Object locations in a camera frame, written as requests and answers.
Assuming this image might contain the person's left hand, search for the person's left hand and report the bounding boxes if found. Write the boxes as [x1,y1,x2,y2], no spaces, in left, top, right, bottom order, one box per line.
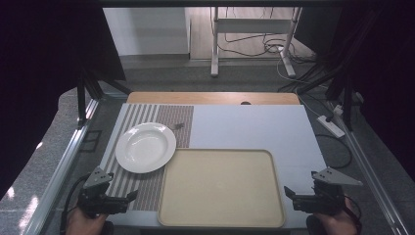
[66,206,110,235]

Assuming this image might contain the dark floor outlet cover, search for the dark floor outlet cover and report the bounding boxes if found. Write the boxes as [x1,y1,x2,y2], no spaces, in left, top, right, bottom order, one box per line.
[78,129,104,154]

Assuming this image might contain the striped woven placemat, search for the striped woven placemat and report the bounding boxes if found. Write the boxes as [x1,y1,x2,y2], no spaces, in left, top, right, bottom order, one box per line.
[102,103,195,212]

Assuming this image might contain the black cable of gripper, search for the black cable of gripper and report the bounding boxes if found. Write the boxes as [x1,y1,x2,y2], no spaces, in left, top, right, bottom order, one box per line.
[59,174,91,235]
[343,194,364,233]

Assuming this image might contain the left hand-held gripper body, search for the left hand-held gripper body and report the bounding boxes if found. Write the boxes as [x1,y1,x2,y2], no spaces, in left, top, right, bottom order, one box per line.
[77,165,130,219]

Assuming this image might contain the white partition panel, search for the white partition panel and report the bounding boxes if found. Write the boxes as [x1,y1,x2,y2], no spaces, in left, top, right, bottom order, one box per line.
[102,7,192,57]

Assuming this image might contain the white floor cable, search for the white floor cable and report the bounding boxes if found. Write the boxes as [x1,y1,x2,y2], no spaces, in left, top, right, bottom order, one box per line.
[276,58,329,119]

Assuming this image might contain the white round plate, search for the white round plate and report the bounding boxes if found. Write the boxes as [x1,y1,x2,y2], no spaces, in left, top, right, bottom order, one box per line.
[115,121,177,174]

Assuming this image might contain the person's right hand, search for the person's right hand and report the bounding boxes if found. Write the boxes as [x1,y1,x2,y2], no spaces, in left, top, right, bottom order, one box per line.
[312,197,359,235]

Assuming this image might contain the black metal stand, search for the black metal stand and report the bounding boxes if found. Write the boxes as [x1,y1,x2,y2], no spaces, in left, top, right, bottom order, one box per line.
[325,72,356,132]
[75,68,133,129]

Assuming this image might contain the beige rectangular tray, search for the beige rectangular tray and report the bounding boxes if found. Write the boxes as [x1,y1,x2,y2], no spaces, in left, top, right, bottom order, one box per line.
[157,148,287,229]

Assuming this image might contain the white desk frame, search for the white desk frame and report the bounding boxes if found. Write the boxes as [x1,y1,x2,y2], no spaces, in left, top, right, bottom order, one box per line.
[209,6,303,78]

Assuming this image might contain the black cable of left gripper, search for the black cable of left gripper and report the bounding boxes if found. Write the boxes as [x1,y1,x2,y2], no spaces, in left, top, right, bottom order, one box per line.
[59,174,91,235]

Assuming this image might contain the black curtain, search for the black curtain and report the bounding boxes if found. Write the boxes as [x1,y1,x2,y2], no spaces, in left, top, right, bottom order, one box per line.
[295,0,415,183]
[0,0,127,200]

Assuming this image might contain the black looped floor cable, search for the black looped floor cable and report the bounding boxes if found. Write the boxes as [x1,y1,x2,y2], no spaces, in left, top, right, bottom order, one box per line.
[314,132,353,170]

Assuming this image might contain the white plug adapter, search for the white plug adapter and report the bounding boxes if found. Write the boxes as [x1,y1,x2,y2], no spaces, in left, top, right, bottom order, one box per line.
[332,104,346,118]

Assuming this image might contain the tangle of black floor cables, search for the tangle of black floor cables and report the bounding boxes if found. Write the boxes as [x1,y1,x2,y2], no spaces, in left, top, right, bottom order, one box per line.
[216,7,317,65]

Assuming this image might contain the white power strip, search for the white power strip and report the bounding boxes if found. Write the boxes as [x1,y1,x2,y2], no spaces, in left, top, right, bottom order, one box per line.
[316,114,346,139]

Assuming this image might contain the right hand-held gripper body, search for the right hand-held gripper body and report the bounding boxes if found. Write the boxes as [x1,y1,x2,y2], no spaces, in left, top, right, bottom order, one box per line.
[293,166,364,217]

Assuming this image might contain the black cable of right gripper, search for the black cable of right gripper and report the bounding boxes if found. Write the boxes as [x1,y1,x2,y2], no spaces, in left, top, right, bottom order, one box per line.
[343,194,364,233]

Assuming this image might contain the wooden table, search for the wooden table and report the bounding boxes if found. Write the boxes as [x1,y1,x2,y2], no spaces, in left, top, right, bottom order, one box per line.
[125,91,301,106]

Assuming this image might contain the aluminium frame rail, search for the aluminium frame rail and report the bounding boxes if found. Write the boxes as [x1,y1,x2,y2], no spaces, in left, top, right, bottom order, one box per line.
[326,100,415,235]
[23,98,100,235]

